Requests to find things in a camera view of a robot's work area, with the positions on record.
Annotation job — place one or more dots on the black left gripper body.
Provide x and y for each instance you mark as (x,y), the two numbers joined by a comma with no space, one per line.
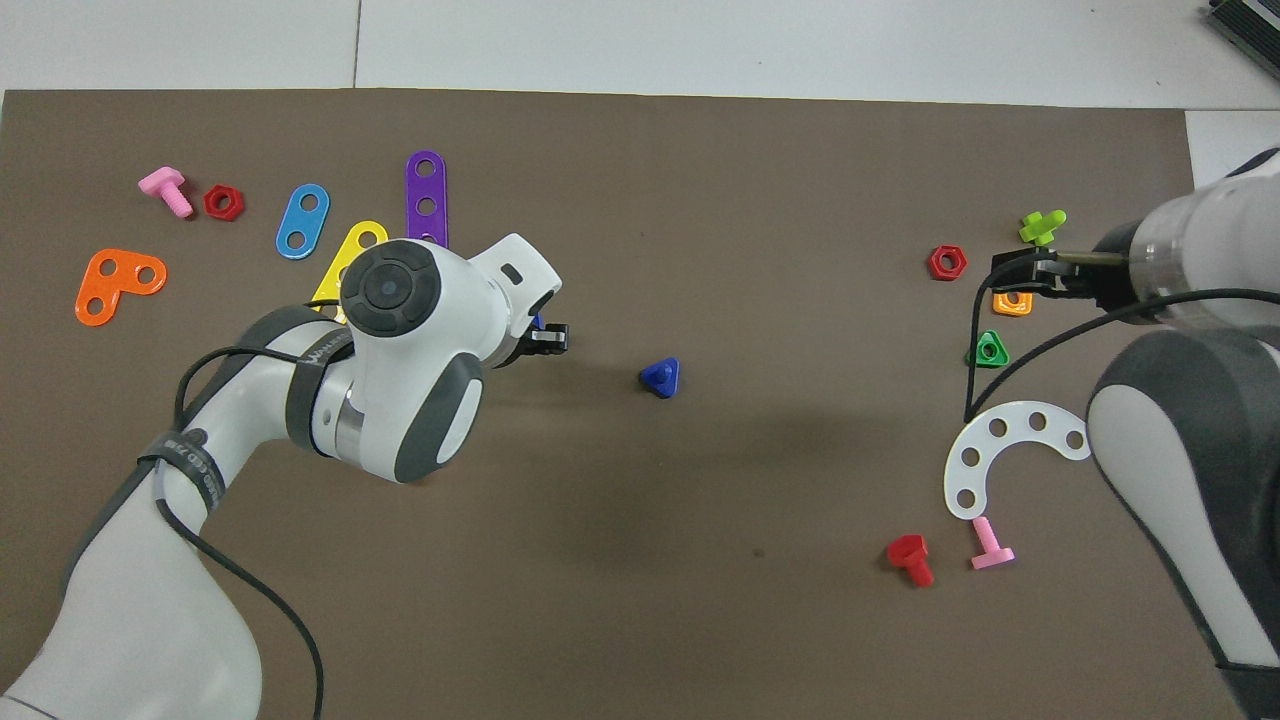
(515,345)

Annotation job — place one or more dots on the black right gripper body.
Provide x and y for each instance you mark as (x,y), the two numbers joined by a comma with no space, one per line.
(1110,280)

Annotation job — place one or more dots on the blue triangle-head screw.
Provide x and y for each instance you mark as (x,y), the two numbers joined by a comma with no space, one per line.
(661,377)

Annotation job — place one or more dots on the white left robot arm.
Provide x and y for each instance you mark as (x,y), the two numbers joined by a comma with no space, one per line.
(450,320)

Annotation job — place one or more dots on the orange square nut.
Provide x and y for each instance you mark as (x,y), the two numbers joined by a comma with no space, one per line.
(1025,305)

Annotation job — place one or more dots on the lime green cross screw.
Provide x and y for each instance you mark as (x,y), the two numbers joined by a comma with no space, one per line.
(1040,228)

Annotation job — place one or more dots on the green triangle nut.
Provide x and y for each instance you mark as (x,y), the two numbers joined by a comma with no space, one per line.
(995,360)

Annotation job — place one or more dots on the red hex nut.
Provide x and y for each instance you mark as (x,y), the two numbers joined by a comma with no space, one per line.
(212,206)
(934,265)

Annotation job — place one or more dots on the pink plastic screw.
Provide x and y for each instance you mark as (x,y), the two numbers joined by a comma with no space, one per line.
(160,183)
(985,535)

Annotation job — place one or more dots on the red plastic screw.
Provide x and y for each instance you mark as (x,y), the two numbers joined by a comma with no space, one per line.
(908,552)

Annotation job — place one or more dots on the white curved plate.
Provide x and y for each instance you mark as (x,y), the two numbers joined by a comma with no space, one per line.
(982,442)

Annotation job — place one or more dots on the purple four-hole plate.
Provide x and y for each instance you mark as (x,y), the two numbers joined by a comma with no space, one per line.
(427,188)

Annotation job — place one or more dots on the yellow three-hole plate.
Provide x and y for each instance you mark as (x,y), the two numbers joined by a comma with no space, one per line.
(350,252)

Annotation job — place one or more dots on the blue two-hole plate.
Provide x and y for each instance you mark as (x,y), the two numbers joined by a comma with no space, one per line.
(302,221)

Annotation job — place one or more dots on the brown table mat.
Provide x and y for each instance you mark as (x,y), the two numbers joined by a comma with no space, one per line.
(640,600)

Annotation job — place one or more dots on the dark ribbed metal device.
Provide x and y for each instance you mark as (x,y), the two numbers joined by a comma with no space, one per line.
(1250,25)

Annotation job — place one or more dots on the orange L-shaped plate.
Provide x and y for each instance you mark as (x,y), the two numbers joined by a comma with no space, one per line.
(105,288)

